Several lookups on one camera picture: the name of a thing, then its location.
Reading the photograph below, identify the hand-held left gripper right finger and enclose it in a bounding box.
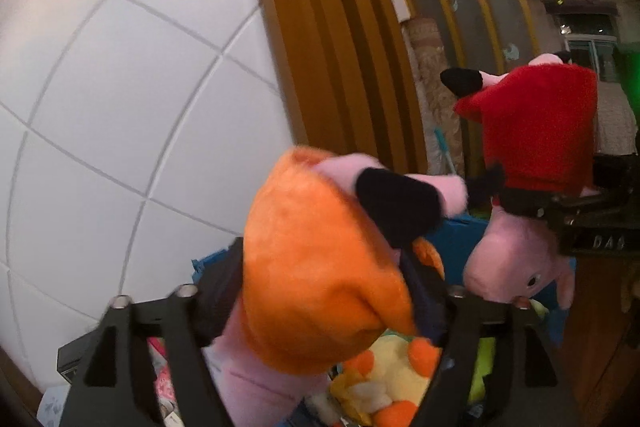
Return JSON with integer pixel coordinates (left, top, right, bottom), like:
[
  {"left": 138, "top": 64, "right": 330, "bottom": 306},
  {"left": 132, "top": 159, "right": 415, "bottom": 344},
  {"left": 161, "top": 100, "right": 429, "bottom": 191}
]
[{"left": 400, "top": 256, "right": 559, "bottom": 427}]

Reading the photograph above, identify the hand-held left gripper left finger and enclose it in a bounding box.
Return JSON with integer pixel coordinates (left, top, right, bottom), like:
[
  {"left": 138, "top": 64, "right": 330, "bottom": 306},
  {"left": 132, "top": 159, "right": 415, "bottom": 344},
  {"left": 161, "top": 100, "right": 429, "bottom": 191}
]
[{"left": 60, "top": 237, "right": 246, "bottom": 427}]

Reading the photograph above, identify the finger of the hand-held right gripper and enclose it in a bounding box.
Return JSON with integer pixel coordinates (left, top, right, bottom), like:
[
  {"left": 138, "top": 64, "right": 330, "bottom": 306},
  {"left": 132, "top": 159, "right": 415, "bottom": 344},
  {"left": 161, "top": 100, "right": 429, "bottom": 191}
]
[{"left": 467, "top": 163, "right": 551, "bottom": 219}]

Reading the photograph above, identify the pig plush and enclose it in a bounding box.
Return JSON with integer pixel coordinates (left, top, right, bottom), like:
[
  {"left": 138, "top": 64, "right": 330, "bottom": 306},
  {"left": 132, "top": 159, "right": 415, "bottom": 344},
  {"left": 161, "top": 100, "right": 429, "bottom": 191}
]
[
  {"left": 440, "top": 51, "right": 601, "bottom": 309},
  {"left": 205, "top": 146, "right": 468, "bottom": 427}
]

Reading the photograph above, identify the blue plastic crate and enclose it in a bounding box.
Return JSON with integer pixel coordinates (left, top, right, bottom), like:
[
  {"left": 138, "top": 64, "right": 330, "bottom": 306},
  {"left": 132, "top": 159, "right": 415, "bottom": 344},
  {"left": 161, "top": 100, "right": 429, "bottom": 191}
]
[{"left": 191, "top": 214, "right": 576, "bottom": 348}]

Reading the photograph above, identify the lime green item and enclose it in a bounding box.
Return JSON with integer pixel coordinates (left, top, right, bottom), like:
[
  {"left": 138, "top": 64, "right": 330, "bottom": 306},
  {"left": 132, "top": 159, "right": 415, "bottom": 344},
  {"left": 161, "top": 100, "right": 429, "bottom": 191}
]
[{"left": 470, "top": 336, "right": 497, "bottom": 405}]

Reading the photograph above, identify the black box with gold trim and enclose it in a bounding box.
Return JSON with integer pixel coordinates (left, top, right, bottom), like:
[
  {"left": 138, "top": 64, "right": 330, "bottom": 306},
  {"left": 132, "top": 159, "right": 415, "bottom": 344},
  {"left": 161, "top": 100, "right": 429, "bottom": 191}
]
[{"left": 56, "top": 332, "right": 107, "bottom": 389}]

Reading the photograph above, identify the window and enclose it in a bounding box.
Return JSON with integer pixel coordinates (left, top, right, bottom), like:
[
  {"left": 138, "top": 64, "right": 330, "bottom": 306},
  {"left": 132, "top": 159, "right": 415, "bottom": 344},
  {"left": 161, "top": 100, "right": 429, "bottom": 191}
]
[{"left": 564, "top": 12, "right": 622, "bottom": 82}]

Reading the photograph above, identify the white padded headboard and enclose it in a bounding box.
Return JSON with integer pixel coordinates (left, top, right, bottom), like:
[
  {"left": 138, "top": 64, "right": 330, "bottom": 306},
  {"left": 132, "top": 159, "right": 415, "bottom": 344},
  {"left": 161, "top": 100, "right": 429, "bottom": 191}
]
[{"left": 0, "top": 0, "right": 297, "bottom": 390}]

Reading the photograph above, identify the teal broom handle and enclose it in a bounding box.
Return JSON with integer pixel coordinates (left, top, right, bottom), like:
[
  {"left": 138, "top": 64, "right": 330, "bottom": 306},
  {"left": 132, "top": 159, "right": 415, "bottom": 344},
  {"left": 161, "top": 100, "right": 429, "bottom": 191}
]
[{"left": 434, "top": 127, "right": 462, "bottom": 175}]

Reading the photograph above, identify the wooden headboard frame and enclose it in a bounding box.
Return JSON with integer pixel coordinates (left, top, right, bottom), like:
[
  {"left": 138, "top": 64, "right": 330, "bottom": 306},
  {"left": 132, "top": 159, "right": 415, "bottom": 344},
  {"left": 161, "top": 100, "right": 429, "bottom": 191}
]
[{"left": 240, "top": 0, "right": 432, "bottom": 180}]

